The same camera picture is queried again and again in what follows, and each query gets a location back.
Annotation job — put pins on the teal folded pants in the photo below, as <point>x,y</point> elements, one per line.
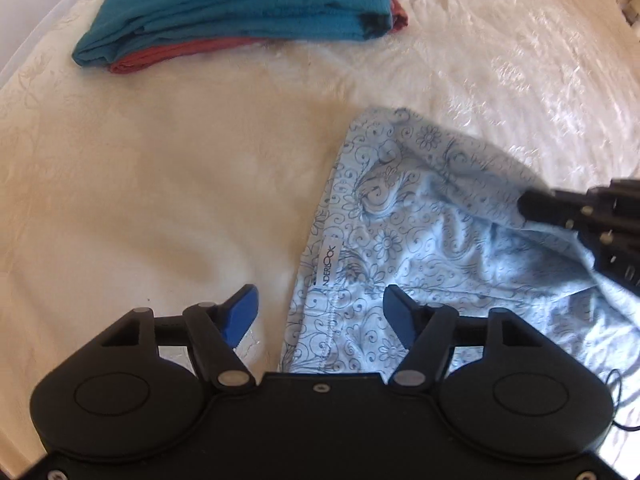
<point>225,5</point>

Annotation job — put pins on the white sheer curtain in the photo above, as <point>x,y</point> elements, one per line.
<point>30,25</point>

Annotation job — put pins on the red folded pants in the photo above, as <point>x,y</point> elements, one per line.
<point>150,57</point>

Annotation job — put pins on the cream floral bedspread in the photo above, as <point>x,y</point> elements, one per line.
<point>150,185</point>

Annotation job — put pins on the light blue floral pants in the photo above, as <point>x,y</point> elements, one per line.
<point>425,240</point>

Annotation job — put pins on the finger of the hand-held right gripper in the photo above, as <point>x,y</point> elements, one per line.
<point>537,207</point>
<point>620,262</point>

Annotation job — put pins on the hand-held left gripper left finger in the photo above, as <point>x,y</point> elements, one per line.
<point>242,315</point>

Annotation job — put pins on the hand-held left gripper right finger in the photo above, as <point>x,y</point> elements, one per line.
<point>397,315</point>

